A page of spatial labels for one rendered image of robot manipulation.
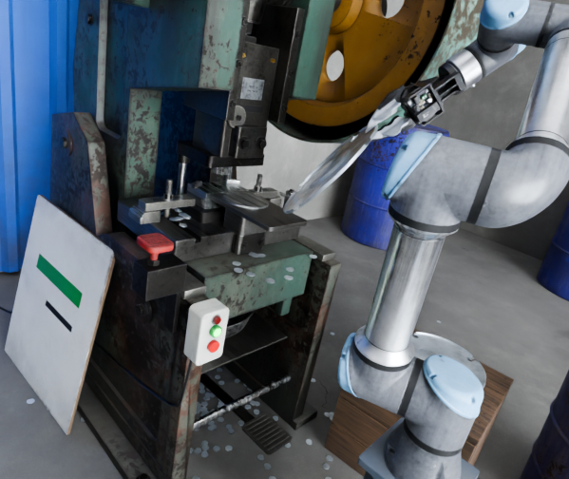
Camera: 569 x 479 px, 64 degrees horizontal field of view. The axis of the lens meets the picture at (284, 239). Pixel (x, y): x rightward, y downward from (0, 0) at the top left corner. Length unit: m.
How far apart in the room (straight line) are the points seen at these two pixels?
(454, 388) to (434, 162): 0.41
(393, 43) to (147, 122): 0.72
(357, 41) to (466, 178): 0.86
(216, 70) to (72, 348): 0.91
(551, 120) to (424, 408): 0.53
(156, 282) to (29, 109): 1.40
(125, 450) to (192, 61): 1.08
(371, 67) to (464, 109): 3.10
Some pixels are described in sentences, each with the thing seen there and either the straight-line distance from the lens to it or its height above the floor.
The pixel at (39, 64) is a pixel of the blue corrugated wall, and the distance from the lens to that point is 2.24.
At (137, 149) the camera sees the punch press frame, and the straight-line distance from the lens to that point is 1.37.
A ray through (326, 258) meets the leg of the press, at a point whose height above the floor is 0.63.
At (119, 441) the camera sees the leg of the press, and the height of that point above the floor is 0.03.
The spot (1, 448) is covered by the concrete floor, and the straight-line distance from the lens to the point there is 1.63.
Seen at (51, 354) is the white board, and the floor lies 0.17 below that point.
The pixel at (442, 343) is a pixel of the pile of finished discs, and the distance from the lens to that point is 1.63.
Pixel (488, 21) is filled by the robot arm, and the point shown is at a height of 1.28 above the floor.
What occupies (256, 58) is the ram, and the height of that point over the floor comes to 1.14.
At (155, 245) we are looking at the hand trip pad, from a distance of 0.96.
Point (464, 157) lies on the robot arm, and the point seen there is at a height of 1.07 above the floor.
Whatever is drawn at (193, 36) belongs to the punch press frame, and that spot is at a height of 1.16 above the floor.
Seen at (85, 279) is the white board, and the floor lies 0.46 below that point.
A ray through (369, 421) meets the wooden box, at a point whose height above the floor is 0.20.
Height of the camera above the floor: 1.16
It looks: 22 degrees down
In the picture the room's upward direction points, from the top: 11 degrees clockwise
